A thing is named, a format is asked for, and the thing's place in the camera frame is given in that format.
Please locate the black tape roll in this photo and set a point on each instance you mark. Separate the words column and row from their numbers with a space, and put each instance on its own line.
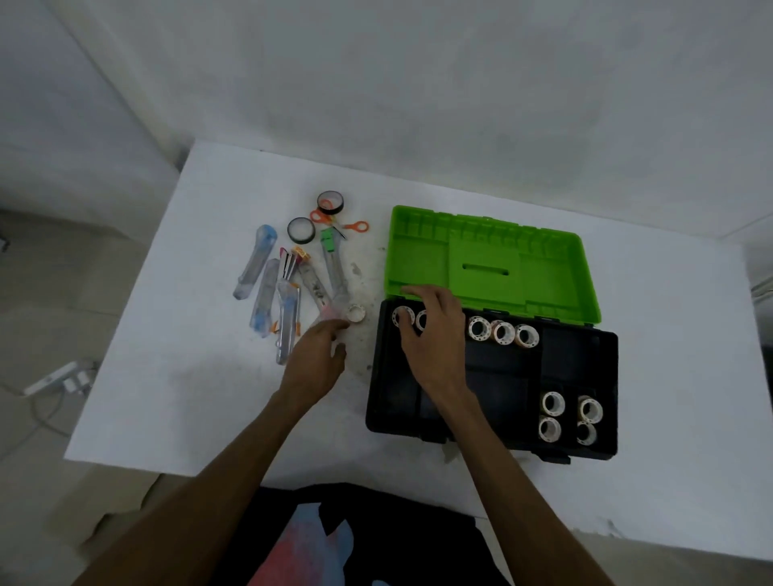
column 320, row 204

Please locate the brown cardboard piece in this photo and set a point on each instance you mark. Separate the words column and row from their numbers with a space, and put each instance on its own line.
column 102, row 501

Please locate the white plug adapter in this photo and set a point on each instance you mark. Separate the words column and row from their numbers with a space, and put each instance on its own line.
column 80, row 381

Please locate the blue knife package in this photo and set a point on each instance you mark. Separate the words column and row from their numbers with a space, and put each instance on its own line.
column 264, row 299
column 256, row 262

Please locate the green utility knife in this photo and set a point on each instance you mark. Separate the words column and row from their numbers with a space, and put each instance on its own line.
column 335, row 271

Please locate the pink stapler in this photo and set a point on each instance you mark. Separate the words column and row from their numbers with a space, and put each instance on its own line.
column 288, row 264

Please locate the person's left hand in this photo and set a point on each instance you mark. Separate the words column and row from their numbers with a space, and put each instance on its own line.
column 314, row 368

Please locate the person's right hand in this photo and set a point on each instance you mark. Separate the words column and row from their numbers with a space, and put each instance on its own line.
column 441, row 356

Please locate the black toolbox tray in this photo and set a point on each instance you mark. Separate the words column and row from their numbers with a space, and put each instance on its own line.
column 574, row 362

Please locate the person's black clothing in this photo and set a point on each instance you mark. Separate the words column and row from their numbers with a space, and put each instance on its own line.
column 386, row 531

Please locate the white power strip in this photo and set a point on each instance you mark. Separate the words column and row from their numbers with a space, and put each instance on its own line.
column 51, row 379

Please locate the person's left forearm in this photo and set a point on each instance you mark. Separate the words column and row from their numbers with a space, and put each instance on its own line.
column 199, row 495

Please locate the person's right forearm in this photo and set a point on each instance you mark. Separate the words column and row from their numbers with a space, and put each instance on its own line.
column 525, row 501

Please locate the dark tape roll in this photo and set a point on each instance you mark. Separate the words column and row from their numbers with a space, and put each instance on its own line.
column 290, row 231

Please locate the black toolbox with green lid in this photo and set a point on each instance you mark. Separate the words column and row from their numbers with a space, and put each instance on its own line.
column 423, row 253

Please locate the orange handled scissors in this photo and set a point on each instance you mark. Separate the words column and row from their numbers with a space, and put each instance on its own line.
column 345, row 225

